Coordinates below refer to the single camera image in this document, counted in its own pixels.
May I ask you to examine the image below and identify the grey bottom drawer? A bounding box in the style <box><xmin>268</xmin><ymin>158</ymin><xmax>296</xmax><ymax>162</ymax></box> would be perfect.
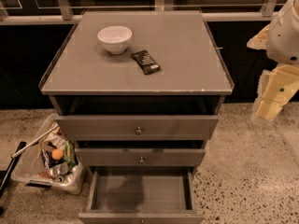
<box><xmin>78</xmin><ymin>167</ymin><xmax>204</xmax><ymax>224</ymax></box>

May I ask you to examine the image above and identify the grey drawer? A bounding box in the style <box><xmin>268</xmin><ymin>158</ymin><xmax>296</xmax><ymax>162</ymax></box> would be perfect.
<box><xmin>78</xmin><ymin>167</ymin><xmax>204</xmax><ymax>224</ymax></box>
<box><xmin>56</xmin><ymin>115</ymin><xmax>219</xmax><ymax>141</ymax></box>
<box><xmin>76</xmin><ymin>141</ymin><xmax>206</xmax><ymax>167</ymax></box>

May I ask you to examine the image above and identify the grey drawer cabinet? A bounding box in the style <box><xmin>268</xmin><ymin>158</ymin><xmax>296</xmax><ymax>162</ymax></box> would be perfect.
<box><xmin>38</xmin><ymin>10</ymin><xmax>235</xmax><ymax>175</ymax></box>

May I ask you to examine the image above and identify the grey middle drawer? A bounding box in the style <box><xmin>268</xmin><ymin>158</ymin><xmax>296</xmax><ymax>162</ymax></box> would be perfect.
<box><xmin>76</xmin><ymin>141</ymin><xmax>206</xmax><ymax>167</ymax></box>

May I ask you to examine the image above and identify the grey top drawer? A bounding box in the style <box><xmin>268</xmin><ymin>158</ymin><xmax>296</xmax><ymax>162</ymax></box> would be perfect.
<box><xmin>56</xmin><ymin>115</ymin><xmax>219</xmax><ymax>141</ymax></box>

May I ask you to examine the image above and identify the black snack packet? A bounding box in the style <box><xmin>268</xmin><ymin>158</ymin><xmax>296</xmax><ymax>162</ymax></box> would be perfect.
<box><xmin>131</xmin><ymin>50</ymin><xmax>161</xmax><ymax>75</ymax></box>

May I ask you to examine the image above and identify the white ceramic bowl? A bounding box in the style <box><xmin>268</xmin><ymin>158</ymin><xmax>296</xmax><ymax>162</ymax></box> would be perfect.
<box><xmin>97</xmin><ymin>26</ymin><xmax>133</xmax><ymax>54</ymax></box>

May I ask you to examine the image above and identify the green snack bag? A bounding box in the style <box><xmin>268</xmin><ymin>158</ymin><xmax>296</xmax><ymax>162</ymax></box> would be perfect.
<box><xmin>64</xmin><ymin>141</ymin><xmax>77</xmax><ymax>169</ymax></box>

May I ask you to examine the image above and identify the white stick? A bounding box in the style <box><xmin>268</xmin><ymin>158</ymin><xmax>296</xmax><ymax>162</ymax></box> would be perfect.
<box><xmin>11</xmin><ymin>124</ymin><xmax>59</xmax><ymax>159</ymax></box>

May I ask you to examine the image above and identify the orange fruit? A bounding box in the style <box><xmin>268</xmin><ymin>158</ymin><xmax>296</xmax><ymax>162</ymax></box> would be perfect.
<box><xmin>51</xmin><ymin>148</ymin><xmax>64</xmax><ymax>161</ymax></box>

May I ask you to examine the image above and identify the silver can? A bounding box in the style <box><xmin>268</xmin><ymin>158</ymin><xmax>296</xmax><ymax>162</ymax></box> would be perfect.
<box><xmin>49</xmin><ymin>162</ymin><xmax>68</xmax><ymax>178</ymax></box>

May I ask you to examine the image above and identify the black bar on floor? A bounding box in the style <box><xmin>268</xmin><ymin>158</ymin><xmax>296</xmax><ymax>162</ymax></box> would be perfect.
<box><xmin>0</xmin><ymin>141</ymin><xmax>27</xmax><ymax>217</ymax></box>

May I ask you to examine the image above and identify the metal railing frame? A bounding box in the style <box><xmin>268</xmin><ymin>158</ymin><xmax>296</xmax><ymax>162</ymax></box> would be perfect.
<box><xmin>0</xmin><ymin>0</ymin><xmax>287</xmax><ymax>25</ymax></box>

